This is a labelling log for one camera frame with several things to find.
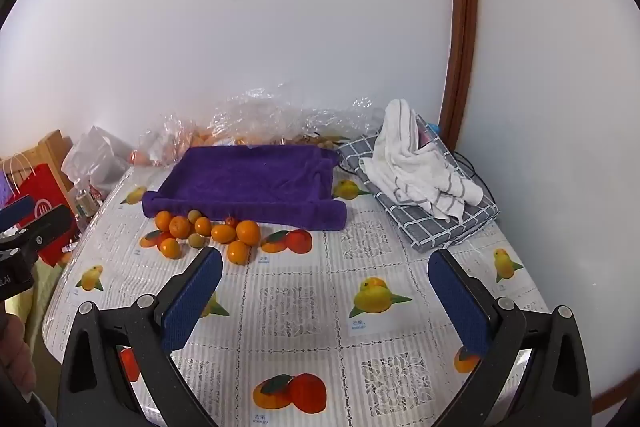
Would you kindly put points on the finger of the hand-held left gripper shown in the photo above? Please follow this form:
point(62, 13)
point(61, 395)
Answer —
point(47, 229)
point(15, 213)

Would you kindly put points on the small yellow-green fruit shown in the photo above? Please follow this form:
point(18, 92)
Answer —
point(196, 240)
point(195, 216)

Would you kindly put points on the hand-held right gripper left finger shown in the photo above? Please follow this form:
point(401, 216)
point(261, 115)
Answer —
point(192, 297)

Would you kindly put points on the red paper bag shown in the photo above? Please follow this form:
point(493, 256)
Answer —
point(42, 197)

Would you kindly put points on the light wooden board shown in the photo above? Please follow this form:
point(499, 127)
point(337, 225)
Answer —
point(52, 147)

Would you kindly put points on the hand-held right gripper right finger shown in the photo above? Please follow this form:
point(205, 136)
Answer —
point(460, 302)

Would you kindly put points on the clear plastic bag with oranges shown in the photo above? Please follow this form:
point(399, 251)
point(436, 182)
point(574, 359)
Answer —
point(165, 142)

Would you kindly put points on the white striped towel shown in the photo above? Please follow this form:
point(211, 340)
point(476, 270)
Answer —
point(415, 162)

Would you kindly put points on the crumpled clear plastic bag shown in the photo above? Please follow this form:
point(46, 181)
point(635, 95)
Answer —
point(280, 114)

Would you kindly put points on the small red fruit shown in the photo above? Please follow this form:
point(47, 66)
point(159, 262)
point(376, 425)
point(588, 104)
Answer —
point(231, 222)

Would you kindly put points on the yellow-green sheet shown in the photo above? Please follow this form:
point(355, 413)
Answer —
point(35, 302)

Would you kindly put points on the white plastic bag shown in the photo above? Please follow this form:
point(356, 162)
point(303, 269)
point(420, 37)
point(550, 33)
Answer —
point(95, 157)

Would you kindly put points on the small orange tangerine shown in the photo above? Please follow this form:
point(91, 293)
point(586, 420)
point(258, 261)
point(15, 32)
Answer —
point(202, 225)
point(163, 221)
point(223, 233)

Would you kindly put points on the purple towel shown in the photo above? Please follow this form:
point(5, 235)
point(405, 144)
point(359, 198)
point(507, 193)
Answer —
point(245, 187)

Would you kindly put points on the large orange tangerine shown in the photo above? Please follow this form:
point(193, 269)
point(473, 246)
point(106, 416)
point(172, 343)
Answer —
point(180, 227)
point(169, 248)
point(248, 232)

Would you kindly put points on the brown wooden door frame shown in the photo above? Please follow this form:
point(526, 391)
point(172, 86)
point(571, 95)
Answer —
point(462, 32)

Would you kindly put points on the clear plastic drink bottle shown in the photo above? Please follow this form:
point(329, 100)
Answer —
point(86, 202)

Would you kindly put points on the person's left hand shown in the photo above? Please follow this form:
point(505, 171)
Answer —
point(17, 354)

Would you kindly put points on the grey checked cloth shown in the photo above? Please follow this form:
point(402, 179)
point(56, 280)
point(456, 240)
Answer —
point(440, 227)

